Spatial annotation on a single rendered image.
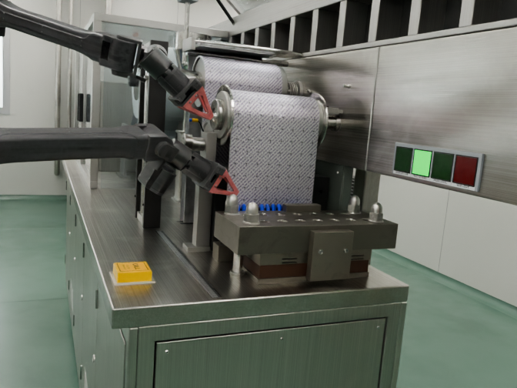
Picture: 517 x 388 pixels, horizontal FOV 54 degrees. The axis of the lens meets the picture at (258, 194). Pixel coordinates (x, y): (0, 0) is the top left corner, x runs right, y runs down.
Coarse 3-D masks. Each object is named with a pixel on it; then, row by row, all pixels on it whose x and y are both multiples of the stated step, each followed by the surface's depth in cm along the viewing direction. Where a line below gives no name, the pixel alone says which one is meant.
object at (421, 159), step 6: (420, 150) 106; (414, 156) 108; (420, 156) 106; (426, 156) 105; (414, 162) 108; (420, 162) 106; (426, 162) 105; (414, 168) 108; (420, 168) 106; (426, 168) 104; (420, 174) 106; (426, 174) 104
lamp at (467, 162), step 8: (456, 160) 97; (464, 160) 95; (472, 160) 93; (456, 168) 97; (464, 168) 95; (472, 168) 93; (456, 176) 97; (464, 176) 95; (472, 176) 93; (472, 184) 93
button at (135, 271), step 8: (120, 264) 107; (128, 264) 108; (136, 264) 108; (144, 264) 108; (120, 272) 102; (128, 272) 103; (136, 272) 103; (144, 272) 104; (120, 280) 102; (128, 280) 103; (136, 280) 104; (144, 280) 104
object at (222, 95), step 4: (220, 92) 124; (224, 92) 122; (220, 96) 124; (224, 96) 122; (224, 100) 122; (316, 100) 132; (228, 104) 120; (228, 108) 120; (320, 108) 130; (228, 112) 119; (320, 112) 129; (228, 116) 120; (320, 116) 129; (228, 120) 120; (320, 120) 129; (224, 124) 122; (320, 124) 129; (224, 128) 122; (320, 128) 130; (216, 132) 127; (220, 132) 124; (224, 132) 122; (320, 132) 131; (220, 136) 124
